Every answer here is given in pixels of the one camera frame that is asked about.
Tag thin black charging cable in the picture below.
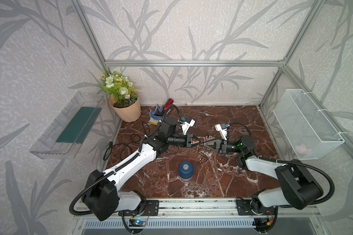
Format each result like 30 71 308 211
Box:
195 143 214 164

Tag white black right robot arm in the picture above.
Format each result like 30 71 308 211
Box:
192 123 335 215

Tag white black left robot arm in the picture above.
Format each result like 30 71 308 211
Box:
69 111 195 221

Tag beige red power strip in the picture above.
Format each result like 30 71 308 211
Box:
198 136 215 142

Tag white blue dotted glove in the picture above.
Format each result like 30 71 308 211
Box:
149 105 169 125

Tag beige ribbed flower pot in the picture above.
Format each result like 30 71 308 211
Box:
109 97 141 122

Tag pink item in basket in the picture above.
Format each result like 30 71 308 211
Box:
295 145 310 155

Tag green white artificial flowers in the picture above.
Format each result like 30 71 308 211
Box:
100 71 138 108

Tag green mat in shelf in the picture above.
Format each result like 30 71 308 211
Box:
56 107 102 144

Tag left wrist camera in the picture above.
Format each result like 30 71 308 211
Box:
181 117 195 135

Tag thick black power cord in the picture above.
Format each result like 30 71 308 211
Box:
102 120 154 162

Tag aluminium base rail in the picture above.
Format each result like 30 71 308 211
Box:
67 198 330 235

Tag white wire mesh basket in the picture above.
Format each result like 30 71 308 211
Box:
273 89 345 160

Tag clear plastic wall shelf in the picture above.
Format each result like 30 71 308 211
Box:
29 92 106 160

